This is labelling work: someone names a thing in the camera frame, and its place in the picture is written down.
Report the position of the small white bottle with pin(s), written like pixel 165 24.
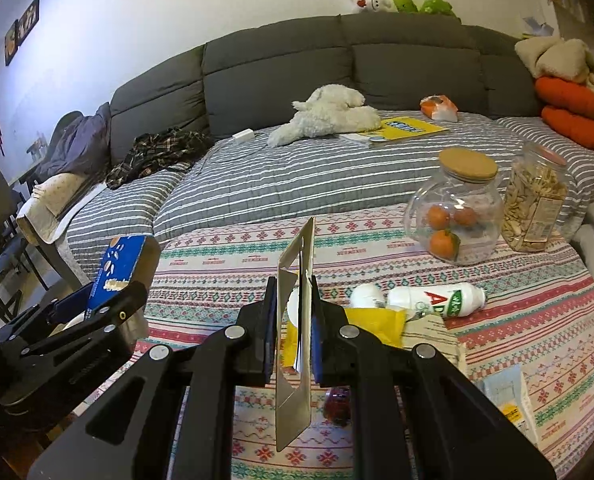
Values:
pixel 367 295

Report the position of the cream pillow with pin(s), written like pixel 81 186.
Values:
pixel 52 200

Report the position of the white plush dog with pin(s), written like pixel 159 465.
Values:
pixel 327 115

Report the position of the small white plush toy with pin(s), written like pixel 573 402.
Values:
pixel 369 4

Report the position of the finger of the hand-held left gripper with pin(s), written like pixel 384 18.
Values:
pixel 97 330
pixel 74 305

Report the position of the beige fleece blanket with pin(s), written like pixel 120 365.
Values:
pixel 557 57

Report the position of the patterned pink green blanket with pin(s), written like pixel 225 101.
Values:
pixel 217 270

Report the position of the clear plastic snack jar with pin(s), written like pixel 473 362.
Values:
pixel 534 200

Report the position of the dark plaid shirt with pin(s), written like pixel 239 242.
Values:
pixel 157 152

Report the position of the orange fruit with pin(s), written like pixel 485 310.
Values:
pixel 438 216
pixel 442 245
pixel 465 216

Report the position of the brown paper bag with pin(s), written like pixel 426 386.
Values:
pixel 437 342

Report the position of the large white labelled bottle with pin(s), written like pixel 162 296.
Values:
pixel 427 300

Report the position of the yellow book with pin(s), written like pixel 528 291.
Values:
pixel 407 127

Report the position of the yellow wrapper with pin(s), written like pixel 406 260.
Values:
pixel 377 327

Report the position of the green plush toy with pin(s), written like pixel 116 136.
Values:
pixel 436 6

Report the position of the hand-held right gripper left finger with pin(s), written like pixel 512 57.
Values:
pixel 271 332

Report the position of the white paper packet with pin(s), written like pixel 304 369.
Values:
pixel 509 400

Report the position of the dark jacket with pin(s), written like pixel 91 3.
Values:
pixel 82 140

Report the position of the orange white snack bag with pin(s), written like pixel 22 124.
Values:
pixel 438 107

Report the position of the orange cushion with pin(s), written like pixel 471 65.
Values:
pixel 569 97
pixel 577 130

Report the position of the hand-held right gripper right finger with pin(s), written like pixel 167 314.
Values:
pixel 318 345

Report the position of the grey sofa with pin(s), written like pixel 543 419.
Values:
pixel 277 70

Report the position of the glass jar with cork lid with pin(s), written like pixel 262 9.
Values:
pixel 472 185

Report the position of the grey striped blanket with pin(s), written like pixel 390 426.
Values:
pixel 302 180

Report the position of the blue cardboard box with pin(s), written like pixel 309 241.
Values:
pixel 122 260

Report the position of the dark framed wall picture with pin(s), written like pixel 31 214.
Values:
pixel 10 44
pixel 28 20

